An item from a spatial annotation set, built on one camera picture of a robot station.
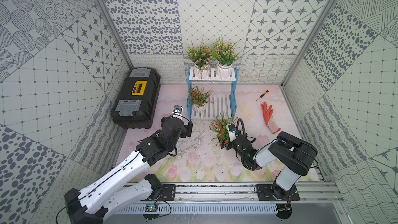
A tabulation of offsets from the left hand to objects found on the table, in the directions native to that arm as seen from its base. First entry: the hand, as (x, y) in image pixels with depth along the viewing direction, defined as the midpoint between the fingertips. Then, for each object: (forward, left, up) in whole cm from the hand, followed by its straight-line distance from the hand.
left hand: (185, 120), depth 72 cm
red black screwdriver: (+41, -54, -25) cm, 73 cm away
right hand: (+5, -21, -23) cm, 32 cm away
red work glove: (+17, -52, -25) cm, 60 cm away
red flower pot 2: (+4, -17, -13) cm, 21 cm away
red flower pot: (+21, -4, -9) cm, 24 cm away
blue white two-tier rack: (+26, -22, -24) cm, 41 cm away
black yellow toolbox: (+16, +31, -7) cm, 35 cm away
